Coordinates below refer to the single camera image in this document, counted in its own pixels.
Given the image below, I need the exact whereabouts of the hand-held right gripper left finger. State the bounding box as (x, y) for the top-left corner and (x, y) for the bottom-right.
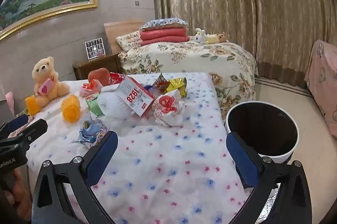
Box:
(31, 130), (119, 224)

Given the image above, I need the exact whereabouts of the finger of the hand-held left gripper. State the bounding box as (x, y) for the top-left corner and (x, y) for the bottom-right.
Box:
(0, 119), (48, 153)
(0, 114), (30, 136)

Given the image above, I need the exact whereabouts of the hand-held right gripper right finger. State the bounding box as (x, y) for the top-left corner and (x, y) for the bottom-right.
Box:
(226, 131), (312, 224)

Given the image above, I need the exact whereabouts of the blue wrapper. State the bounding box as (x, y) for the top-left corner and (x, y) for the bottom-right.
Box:
(74, 119), (110, 148)

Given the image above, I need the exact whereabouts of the white bin with black liner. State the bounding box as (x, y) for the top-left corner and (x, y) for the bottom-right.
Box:
(225, 101), (300, 164)

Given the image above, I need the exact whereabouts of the white foam block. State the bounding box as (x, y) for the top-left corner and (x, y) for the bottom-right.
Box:
(97, 84), (135, 119)

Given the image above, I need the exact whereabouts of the green box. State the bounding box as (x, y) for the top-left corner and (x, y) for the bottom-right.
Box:
(85, 93), (104, 117)

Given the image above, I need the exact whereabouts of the yellow ribbed plastic toy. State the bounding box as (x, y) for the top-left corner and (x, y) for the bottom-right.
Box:
(61, 94), (83, 123)

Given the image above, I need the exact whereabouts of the white box red print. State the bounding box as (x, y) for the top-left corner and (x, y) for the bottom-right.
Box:
(115, 76), (156, 117)

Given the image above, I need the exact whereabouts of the red snack packet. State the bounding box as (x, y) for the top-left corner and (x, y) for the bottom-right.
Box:
(108, 72), (125, 86)

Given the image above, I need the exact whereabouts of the red white paper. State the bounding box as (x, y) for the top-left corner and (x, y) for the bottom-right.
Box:
(153, 89), (185, 126)

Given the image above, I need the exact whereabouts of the multicolour snack packet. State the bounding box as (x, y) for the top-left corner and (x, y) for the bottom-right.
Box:
(153, 72), (169, 93)

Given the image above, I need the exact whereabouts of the yellow snack packet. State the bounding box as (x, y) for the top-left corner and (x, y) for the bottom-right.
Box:
(163, 77), (187, 98)

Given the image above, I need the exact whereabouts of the person's left hand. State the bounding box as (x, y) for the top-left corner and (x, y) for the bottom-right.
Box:
(0, 169), (33, 224)

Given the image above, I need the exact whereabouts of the orange ribbed plastic toy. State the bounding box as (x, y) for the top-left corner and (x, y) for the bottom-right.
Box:
(25, 95), (40, 116)

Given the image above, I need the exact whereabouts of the cream teddy bear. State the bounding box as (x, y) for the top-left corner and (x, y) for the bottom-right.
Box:
(25, 56), (70, 108)

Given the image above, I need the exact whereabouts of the white dotted blanket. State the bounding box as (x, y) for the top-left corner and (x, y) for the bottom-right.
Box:
(25, 72), (253, 224)

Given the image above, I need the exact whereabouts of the pink red crumpled wrapper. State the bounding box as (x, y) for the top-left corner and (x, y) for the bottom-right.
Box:
(80, 80), (103, 98)

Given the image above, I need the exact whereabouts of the orange red plush toy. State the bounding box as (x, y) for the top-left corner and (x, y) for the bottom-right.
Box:
(88, 67), (111, 86)

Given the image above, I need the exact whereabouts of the wooden nightstand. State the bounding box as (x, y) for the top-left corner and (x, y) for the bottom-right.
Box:
(72, 53), (122, 81)

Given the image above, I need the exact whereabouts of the floral pillow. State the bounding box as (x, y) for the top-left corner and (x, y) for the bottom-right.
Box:
(116, 31), (144, 52)

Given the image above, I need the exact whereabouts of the pink heart print cloth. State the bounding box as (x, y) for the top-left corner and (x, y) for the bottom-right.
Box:
(304, 39), (337, 139)

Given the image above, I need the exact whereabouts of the bed with floral sheet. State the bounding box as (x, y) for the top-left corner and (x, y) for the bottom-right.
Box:
(116, 41), (258, 119)

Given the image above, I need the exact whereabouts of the wooden headboard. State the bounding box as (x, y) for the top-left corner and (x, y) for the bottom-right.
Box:
(103, 20), (148, 54)

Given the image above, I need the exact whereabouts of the yellow plush toy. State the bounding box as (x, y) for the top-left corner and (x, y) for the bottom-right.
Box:
(205, 32), (229, 45)

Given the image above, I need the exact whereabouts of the white bunny plush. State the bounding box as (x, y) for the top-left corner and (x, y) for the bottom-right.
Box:
(194, 28), (208, 45)

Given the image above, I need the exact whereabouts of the red folded blanket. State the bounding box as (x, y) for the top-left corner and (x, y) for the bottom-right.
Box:
(139, 27), (189, 46)

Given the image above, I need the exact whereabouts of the blue patterned cushion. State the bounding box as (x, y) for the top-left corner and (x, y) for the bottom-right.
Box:
(139, 18), (189, 31)

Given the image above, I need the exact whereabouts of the beige patterned curtain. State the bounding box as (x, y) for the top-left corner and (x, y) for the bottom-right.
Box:
(153, 0), (337, 87)

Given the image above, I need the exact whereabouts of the white photo frame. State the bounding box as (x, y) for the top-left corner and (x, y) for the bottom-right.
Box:
(85, 38), (106, 60)

